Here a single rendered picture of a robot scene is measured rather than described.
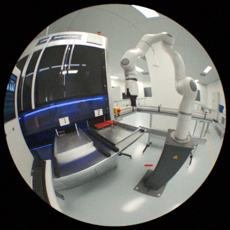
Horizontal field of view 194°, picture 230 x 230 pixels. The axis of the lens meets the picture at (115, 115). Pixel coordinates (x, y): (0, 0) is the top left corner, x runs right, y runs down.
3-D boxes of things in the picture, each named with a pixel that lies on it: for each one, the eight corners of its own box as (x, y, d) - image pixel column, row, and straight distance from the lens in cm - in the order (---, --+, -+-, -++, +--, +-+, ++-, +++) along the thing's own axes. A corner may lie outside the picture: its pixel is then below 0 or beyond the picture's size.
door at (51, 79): (23, 109, 77) (33, 52, 101) (64, 97, 64) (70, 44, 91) (22, 109, 77) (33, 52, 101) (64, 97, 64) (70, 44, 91)
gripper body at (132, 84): (131, 80, 56) (132, 95, 55) (121, 78, 48) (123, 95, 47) (140, 79, 53) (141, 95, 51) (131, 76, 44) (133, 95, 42)
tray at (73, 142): (56, 137, 76) (55, 133, 75) (79, 130, 76) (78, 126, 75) (56, 159, 47) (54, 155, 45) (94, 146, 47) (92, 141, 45)
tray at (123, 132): (90, 131, 68) (89, 127, 67) (112, 123, 80) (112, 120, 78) (115, 148, 42) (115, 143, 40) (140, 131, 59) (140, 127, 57)
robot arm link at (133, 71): (136, 73, 45) (137, 77, 54) (132, 55, 51) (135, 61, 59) (122, 74, 47) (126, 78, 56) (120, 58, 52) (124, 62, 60)
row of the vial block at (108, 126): (98, 131, 63) (97, 127, 61) (114, 125, 72) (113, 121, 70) (99, 132, 61) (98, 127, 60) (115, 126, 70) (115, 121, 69)
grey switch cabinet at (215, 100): (215, 122, 671) (216, 91, 667) (210, 117, 767) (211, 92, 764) (217, 123, 698) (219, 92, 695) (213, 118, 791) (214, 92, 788)
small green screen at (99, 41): (86, 42, 97) (88, 34, 113) (102, 45, 103) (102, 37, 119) (86, 41, 96) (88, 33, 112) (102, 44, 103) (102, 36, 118)
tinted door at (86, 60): (65, 97, 64) (70, 44, 91) (106, 92, 79) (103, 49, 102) (65, 97, 64) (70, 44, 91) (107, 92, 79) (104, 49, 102)
